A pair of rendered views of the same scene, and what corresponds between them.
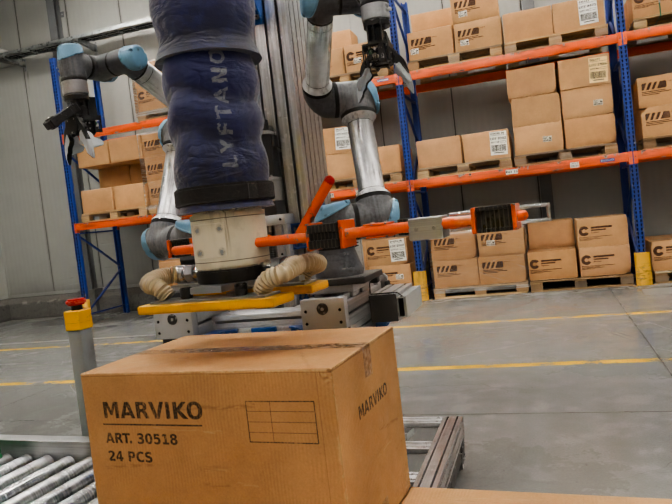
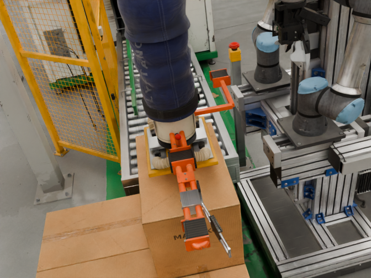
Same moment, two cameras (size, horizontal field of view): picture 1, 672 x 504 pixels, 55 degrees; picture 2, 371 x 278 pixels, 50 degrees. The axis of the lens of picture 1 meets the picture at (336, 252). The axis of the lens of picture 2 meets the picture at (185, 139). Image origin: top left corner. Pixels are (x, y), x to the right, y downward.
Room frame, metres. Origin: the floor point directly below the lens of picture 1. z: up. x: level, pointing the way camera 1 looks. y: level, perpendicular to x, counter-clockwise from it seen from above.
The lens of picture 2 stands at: (0.93, -1.03, 2.13)
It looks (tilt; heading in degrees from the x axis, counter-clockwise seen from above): 37 degrees down; 65
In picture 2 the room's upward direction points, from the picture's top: 10 degrees counter-clockwise
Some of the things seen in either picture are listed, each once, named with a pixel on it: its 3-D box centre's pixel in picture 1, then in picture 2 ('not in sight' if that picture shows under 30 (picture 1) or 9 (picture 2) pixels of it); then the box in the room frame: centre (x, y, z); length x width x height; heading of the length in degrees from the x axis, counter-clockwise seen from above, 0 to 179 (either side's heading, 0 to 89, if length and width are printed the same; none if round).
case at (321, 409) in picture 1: (254, 433); (186, 196); (1.47, 0.24, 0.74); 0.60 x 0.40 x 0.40; 68
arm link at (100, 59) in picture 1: (102, 67); not in sight; (2.06, 0.66, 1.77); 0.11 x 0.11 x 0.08; 60
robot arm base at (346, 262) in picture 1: (337, 259); (310, 117); (2.02, 0.00, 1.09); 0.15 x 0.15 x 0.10
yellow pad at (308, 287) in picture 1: (256, 284); (199, 137); (1.57, 0.20, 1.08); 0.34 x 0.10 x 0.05; 68
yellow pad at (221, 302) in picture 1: (214, 296); (156, 145); (1.39, 0.27, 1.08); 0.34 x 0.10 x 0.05; 68
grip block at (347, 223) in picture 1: (331, 234); (182, 159); (1.38, 0.01, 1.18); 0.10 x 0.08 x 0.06; 158
